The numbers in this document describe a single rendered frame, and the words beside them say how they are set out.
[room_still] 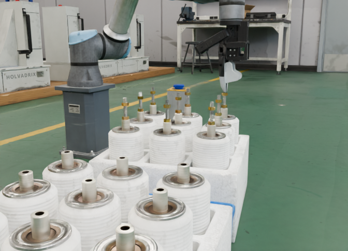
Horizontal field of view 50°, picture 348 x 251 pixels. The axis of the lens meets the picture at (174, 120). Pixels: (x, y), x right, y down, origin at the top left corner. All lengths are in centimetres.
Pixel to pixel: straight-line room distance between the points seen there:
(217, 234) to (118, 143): 45
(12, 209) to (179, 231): 27
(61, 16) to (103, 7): 374
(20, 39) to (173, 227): 305
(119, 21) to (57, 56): 235
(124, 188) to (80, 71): 99
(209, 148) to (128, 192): 32
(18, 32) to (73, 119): 195
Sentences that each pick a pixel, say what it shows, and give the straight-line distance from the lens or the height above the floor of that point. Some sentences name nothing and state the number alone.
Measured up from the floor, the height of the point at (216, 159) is 20.
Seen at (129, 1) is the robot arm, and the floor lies 64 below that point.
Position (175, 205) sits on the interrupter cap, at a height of 25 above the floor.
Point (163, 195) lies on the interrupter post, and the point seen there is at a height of 28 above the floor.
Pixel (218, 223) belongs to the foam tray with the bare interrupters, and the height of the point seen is 18.
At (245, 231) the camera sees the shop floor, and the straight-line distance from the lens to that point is 104.
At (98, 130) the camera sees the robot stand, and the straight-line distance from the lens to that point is 162.
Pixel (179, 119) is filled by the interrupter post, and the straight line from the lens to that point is 109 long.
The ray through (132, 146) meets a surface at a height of 22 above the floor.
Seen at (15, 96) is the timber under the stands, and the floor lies 5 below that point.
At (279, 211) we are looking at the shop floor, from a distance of 117.
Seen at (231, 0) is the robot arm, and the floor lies 60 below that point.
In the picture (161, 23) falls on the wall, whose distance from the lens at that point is 691.
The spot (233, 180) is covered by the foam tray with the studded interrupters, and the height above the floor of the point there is 17.
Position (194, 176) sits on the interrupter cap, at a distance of 68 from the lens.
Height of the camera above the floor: 50
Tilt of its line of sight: 12 degrees down
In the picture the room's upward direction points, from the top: straight up
